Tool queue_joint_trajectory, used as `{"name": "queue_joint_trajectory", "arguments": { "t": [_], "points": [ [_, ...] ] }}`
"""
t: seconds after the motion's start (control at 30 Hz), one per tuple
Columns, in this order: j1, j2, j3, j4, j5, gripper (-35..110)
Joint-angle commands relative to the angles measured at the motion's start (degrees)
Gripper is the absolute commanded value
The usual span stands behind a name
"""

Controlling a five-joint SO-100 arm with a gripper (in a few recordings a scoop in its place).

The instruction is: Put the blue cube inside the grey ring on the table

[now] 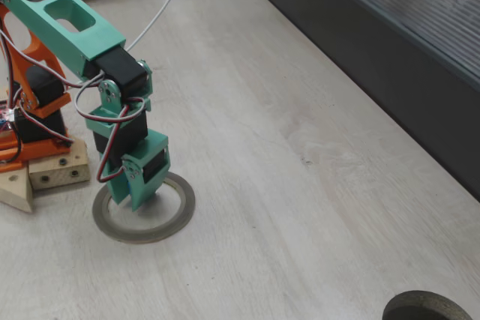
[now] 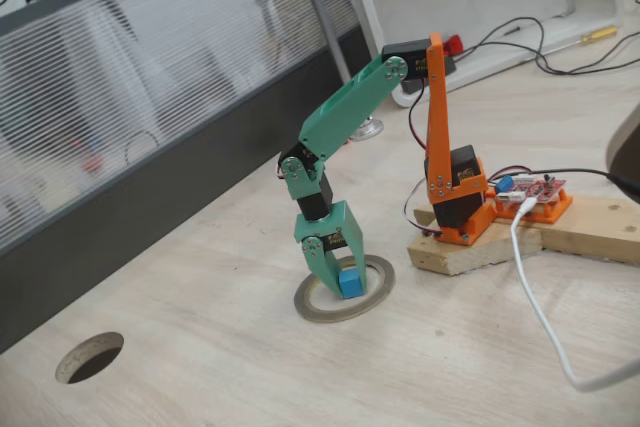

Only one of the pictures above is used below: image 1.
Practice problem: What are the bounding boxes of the frosted glass desk partition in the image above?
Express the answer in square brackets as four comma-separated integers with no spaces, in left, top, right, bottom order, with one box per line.
[228,0,480,203]

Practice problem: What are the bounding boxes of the red controller board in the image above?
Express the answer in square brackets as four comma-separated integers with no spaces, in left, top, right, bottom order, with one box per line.
[0,100,12,133]

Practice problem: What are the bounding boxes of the wooden base block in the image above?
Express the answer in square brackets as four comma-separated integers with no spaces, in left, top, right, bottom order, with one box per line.
[28,138,91,190]

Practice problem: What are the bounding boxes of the grey ring of tape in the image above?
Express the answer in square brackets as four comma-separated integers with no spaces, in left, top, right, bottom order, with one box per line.
[91,171,196,244]

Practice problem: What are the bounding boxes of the round table cable hole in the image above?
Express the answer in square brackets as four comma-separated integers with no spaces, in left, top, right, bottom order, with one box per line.
[382,289,473,320]

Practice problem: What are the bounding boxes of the wooden plank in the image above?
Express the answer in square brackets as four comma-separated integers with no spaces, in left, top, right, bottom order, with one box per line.
[0,164,35,214]

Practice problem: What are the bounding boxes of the gripper servo wire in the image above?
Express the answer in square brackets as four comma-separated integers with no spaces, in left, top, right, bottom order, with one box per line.
[74,70,147,184]

